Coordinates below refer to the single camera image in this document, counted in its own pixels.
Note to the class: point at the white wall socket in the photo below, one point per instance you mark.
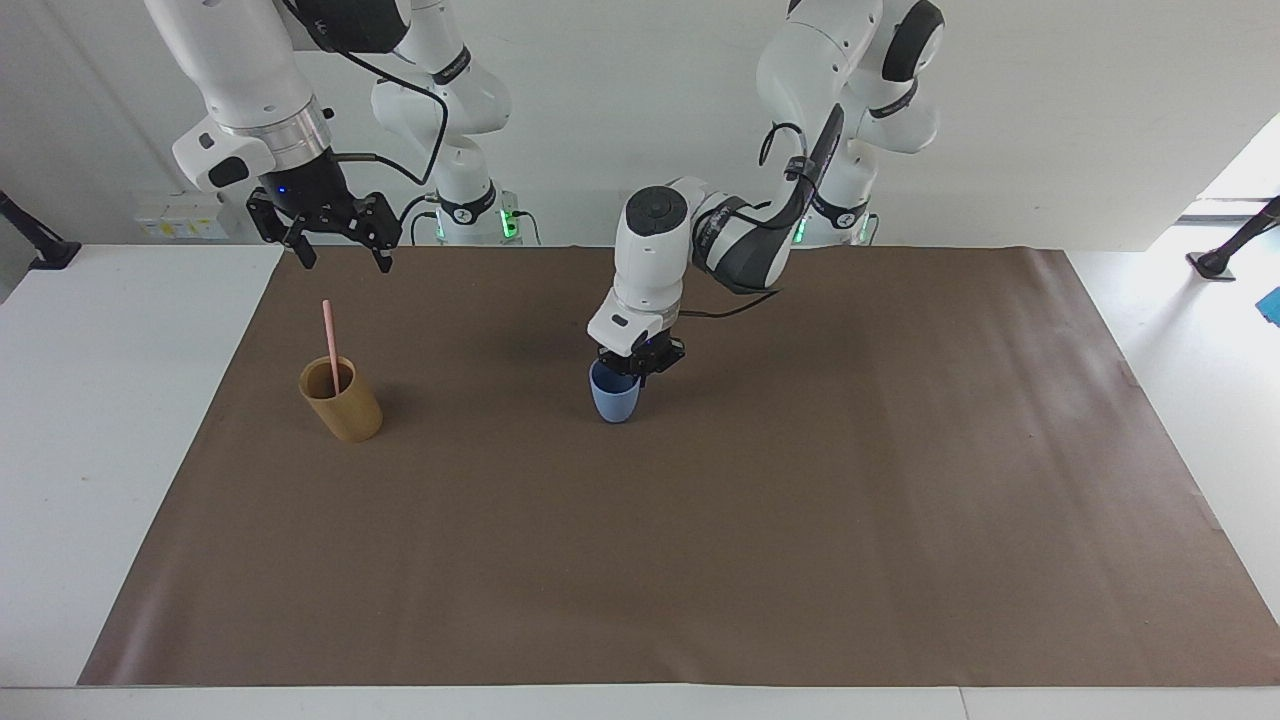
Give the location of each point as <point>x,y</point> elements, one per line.
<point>180,216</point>

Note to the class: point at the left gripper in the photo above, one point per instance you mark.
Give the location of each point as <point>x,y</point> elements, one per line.
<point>660,352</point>

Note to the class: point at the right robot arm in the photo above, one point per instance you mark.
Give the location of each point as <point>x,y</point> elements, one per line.
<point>240,60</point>

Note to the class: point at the blue flat object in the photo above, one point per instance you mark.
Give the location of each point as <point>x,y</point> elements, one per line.
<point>1271,305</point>

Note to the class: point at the blue cup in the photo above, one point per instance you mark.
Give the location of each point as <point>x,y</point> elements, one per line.
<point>615,402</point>

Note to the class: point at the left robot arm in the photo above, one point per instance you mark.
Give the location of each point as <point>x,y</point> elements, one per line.
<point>800,70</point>

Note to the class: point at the pink straw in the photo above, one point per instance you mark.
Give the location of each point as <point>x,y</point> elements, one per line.
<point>329,335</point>

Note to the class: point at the black stand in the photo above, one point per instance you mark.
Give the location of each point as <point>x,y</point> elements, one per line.
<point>1225,255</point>
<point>40,245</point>

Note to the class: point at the brown wooden cup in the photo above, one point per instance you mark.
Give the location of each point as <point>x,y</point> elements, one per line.
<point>345,410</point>

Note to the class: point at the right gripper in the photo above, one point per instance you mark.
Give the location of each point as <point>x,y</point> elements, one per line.
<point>305,190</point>

